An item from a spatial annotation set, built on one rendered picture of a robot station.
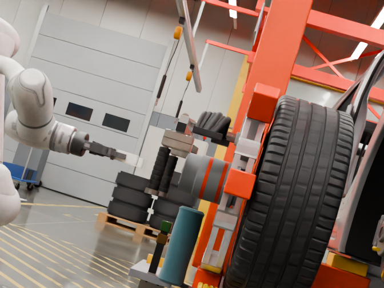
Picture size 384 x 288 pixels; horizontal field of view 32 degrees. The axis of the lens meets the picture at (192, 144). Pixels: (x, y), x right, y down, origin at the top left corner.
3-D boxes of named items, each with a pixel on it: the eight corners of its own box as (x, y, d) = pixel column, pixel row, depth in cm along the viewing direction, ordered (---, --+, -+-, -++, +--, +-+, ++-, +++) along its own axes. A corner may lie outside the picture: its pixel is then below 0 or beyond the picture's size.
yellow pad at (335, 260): (366, 277, 263) (369, 264, 263) (330, 266, 264) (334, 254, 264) (358, 274, 277) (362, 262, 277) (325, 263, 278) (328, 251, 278)
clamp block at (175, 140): (189, 152, 201) (194, 135, 201) (160, 144, 202) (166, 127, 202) (190, 154, 206) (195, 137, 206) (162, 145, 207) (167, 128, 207)
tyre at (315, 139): (364, 148, 175) (348, 94, 238) (276, 122, 177) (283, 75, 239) (288, 357, 196) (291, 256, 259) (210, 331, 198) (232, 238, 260)
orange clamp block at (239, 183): (248, 200, 191) (250, 200, 183) (222, 192, 192) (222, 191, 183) (255, 176, 192) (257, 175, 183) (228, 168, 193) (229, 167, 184)
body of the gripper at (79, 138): (72, 154, 209) (100, 163, 209) (66, 152, 201) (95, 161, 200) (80, 131, 210) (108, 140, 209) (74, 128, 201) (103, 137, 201)
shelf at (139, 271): (170, 288, 258) (172, 280, 258) (127, 275, 259) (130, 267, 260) (177, 277, 301) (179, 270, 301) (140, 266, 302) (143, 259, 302)
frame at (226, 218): (220, 280, 190) (275, 96, 194) (197, 273, 190) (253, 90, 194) (220, 264, 244) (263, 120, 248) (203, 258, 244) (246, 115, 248)
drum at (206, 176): (239, 211, 211) (252, 167, 212) (174, 191, 213) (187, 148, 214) (238, 211, 225) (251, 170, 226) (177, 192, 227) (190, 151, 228)
